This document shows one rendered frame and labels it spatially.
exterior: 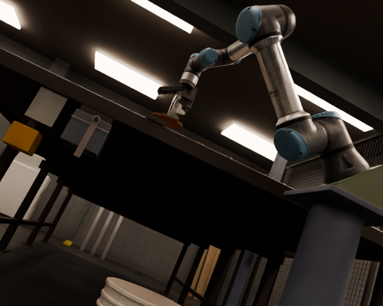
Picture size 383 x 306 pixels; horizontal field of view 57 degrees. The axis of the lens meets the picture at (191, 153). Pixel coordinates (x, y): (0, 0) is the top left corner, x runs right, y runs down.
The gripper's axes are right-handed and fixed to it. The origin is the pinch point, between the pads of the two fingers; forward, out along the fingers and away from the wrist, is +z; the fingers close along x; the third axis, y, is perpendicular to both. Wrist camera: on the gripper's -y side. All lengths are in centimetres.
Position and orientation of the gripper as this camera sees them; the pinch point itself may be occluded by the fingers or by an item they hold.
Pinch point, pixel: (166, 120)
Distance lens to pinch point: 156.3
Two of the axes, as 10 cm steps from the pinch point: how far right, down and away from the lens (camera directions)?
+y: 8.9, 4.1, 2.1
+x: -3.1, 1.7, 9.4
